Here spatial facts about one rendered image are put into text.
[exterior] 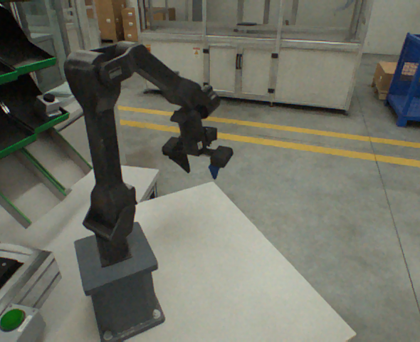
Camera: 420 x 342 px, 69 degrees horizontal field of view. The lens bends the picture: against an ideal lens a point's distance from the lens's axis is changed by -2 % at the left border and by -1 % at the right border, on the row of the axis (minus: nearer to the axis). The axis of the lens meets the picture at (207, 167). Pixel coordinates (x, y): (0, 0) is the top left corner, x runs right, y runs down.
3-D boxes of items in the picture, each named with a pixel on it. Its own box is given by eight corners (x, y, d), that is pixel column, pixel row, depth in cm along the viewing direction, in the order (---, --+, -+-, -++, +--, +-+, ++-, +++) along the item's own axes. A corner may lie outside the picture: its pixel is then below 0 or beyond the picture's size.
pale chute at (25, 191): (61, 201, 91) (67, 194, 88) (25, 229, 81) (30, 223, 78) (-10, 130, 87) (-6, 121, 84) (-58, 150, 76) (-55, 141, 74)
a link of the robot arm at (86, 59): (90, 56, 42) (124, 50, 47) (58, 51, 46) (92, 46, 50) (117, 234, 58) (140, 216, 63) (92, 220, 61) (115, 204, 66)
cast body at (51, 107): (60, 120, 91) (63, 100, 87) (48, 125, 87) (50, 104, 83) (42, 104, 92) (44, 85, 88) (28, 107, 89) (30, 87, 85)
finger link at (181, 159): (179, 159, 81) (190, 146, 85) (167, 157, 83) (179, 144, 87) (184, 179, 86) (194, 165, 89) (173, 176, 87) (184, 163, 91)
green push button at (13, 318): (29, 315, 64) (26, 310, 62) (16, 334, 60) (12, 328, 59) (12, 312, 64) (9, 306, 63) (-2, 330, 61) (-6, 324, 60)
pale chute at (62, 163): (87, 174, 103) (93, 167, 101) (59, 196, 93) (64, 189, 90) (26, 111, 99) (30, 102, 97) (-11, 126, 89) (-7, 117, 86)
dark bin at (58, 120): (68, 118, 93) (72, 98, 89) (34, 136, 83) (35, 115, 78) (-4, 72, 95) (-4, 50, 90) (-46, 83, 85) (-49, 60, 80)
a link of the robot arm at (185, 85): (98, 80, 44) (123, 12, 44) (63, 73, 48) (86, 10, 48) (193, 133, 70) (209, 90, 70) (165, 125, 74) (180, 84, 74)
